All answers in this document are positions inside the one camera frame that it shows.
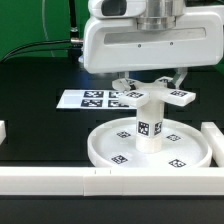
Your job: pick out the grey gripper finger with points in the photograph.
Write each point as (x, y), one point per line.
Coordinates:
(179, 76)
(128, 84)

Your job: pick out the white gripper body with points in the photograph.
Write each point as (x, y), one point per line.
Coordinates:
(135, 35)

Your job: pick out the white cross-shaped table base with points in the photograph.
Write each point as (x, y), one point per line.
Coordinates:
(156, 90)

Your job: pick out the white round table top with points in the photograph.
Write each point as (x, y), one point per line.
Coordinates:
(124, 143)

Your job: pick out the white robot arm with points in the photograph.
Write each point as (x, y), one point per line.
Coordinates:
(135, 35)

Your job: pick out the white marker sheet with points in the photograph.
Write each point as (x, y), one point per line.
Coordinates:
(90, 99)

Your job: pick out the white right fence bar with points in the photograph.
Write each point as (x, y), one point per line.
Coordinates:
(215, 139)

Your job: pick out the white fence bar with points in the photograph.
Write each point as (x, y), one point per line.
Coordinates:
(215, 139)
(110, 181)
(2, 131)

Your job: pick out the white left fence bar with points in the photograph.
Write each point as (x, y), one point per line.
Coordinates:
(2, 131)

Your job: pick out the white front fence bar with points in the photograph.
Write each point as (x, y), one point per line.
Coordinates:
(110, 181)

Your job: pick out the black vertical cable connector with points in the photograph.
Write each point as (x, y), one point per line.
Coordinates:
(74, 33)

